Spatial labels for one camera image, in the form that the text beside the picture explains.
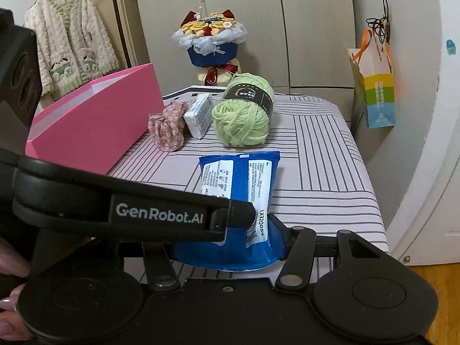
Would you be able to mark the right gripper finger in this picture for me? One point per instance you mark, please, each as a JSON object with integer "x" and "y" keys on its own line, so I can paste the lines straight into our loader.
{"x": 300, "y": 246}

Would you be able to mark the blue wet wipes pack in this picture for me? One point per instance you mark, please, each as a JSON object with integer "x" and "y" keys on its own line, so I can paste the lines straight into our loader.
{"x": 250, "y": 243}

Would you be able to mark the person's left hand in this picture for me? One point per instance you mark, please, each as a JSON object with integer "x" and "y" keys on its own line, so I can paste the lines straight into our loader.
{"x": 12, "y": 265}

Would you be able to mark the striped tablecloth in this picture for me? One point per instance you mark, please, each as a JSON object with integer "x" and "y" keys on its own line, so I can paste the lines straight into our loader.
{"x": 321, "y": 180}

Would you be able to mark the pink storage box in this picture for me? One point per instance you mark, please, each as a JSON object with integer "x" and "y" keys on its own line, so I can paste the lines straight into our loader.
{"x": 92, "y": 127}

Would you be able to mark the white door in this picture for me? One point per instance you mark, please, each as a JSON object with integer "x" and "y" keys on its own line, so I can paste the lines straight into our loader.
{"x": 425, "y": 230}

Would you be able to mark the green yarn ball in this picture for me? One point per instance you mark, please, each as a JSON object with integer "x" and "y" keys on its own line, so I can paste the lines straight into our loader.
{"x": 243, "y": 116}

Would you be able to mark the floral pink scrunchie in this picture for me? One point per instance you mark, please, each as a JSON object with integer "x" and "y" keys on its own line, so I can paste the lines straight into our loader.
{"x": 166, "y": 129}

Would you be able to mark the white tissue packet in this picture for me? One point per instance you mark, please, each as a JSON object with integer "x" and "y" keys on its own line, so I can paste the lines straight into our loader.
{"x": 198, "y": 117}

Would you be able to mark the cream green knitted cardigan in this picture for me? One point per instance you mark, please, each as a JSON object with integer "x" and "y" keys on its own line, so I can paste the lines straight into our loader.
{"x": 73, "y": 45}

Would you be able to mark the colourful paper gift bag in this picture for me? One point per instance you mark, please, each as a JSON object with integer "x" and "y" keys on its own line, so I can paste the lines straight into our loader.
{"x": 374, "y": 80}

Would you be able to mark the snack bouquet blue wrap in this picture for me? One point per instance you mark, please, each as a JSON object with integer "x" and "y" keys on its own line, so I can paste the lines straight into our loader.
{"x": 212, "y": 44}

